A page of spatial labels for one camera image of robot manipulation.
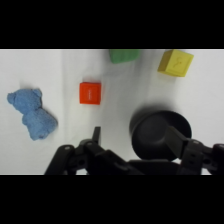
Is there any red cube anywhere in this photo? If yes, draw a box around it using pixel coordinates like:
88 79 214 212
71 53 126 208
78 81 103 106

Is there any green foam wedge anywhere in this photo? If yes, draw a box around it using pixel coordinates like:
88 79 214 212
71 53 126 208
108 49 141 65

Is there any black bowl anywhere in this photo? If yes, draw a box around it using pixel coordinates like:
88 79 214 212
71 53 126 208
129 109 193 162

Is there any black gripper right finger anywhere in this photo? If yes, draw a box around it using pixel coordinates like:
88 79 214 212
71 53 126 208
164 125 224 176

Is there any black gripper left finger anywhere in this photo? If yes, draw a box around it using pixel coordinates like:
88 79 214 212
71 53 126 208
44 125 134 176

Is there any yellow cube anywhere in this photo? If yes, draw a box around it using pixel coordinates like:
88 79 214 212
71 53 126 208
157 49 195 78

